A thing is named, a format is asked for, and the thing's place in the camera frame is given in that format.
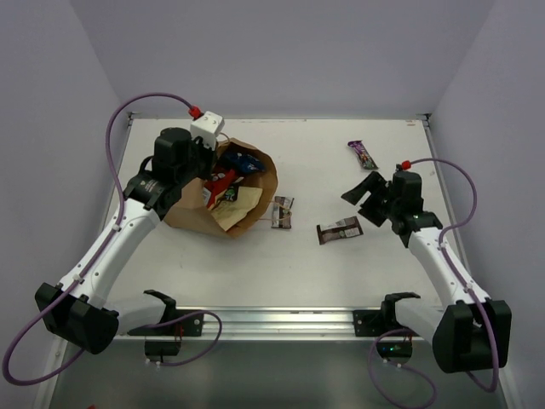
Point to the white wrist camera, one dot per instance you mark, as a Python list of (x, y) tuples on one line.
[(205, 126), (404, 166)]

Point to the brown paper bag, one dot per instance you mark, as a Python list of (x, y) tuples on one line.
[(190, 212)]

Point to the blue snack bag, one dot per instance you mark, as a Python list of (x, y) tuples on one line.
[(243, 163)]

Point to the cream snack packet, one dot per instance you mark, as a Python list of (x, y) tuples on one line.
[(228, 213)]

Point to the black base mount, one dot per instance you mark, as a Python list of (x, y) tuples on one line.
[(165, 342), (395, 348)]

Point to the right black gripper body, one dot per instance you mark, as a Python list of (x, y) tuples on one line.
[(390, 205)]

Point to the red snack packet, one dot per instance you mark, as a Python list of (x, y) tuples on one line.
[(220, 181)]

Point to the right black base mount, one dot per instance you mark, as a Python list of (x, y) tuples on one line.
[(395, 348)]

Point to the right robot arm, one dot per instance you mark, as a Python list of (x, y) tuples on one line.
[(471, 331)]

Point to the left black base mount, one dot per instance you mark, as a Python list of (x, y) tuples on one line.
[(165, 342)]

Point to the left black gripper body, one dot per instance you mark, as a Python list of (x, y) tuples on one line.
[(205, 159)]

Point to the brown M&M's packet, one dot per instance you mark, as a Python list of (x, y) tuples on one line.
[(346, 228), (281, 212)]

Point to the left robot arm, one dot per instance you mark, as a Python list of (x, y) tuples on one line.
[(76, 309)]

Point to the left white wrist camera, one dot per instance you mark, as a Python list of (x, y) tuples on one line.
[(205, 126)]

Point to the purple candy packet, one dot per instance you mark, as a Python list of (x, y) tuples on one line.
[(363, 156)]

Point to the purple M&M's packet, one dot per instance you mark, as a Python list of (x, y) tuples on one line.
[(231, 194)]

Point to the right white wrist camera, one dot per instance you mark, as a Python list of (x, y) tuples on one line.
[(404, 166)]

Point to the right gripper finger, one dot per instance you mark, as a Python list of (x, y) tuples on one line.
[(374, 208), (373, 189)]

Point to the aluminium mounting rail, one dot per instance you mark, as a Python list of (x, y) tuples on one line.
[(254, 322)]

